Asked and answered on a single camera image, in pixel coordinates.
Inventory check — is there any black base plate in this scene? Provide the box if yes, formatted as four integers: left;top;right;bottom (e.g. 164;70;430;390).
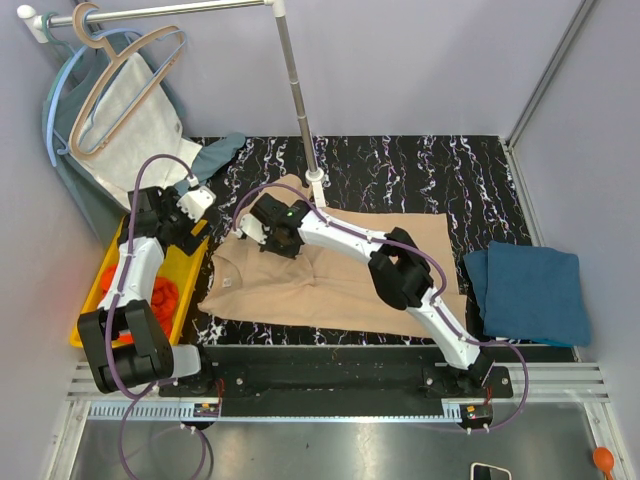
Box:
160;345;498;399

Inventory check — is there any aluminium frame post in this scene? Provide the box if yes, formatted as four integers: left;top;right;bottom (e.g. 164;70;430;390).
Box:
504;0;600;149

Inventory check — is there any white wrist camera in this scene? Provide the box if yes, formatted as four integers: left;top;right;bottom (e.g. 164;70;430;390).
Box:
236;213;267;245
177;186;216;222

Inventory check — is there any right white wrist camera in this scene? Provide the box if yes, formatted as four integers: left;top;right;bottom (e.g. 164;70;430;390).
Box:
236;213;267;245

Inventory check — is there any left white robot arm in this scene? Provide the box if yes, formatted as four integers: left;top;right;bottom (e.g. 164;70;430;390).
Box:
77;186;216;394

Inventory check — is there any beige clothes hanger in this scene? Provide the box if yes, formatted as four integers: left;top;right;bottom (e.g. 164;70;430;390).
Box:
69;2;186;161

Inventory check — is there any metal clothes rack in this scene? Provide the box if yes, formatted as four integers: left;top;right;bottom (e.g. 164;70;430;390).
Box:
17;1;326;208

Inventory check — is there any orange ball tool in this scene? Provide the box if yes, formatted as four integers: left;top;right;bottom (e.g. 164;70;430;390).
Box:
592;447;615;480

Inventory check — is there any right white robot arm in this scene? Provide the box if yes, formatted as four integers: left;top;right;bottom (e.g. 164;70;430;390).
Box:
239;194;494;397

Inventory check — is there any blue clothes hanger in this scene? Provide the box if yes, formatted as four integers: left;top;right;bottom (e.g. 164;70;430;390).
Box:
42;28;186;168

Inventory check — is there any white towel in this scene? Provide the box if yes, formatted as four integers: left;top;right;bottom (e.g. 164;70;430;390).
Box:
75;53;201;210

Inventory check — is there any green clothes hanger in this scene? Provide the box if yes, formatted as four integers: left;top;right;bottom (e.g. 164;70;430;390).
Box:
41;11;80;94

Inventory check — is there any folded blue t shirt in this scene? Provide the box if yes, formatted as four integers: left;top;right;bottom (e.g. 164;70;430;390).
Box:
464;241;592;347

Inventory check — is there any beige t shirt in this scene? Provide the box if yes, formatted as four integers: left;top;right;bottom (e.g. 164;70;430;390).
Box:
197;173;471;339

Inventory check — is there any orange t shirt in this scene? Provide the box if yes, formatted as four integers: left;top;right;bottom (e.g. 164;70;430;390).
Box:
99;265;179;338

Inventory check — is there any smartphone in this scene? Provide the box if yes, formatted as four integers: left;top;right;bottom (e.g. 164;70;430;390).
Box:
470;462;512;480

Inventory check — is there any teal hanging garment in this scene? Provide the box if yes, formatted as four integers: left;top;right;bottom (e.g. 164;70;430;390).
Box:
55;48;246;246

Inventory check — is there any aluminium front rail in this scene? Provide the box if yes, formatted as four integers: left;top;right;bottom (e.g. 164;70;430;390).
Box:
64;361;612;424

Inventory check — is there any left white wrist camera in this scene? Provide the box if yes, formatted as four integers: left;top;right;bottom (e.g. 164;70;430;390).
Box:
177;186;216;222

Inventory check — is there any yellow plastic bin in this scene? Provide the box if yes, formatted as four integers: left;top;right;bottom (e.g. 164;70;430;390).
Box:
80;225;208;345

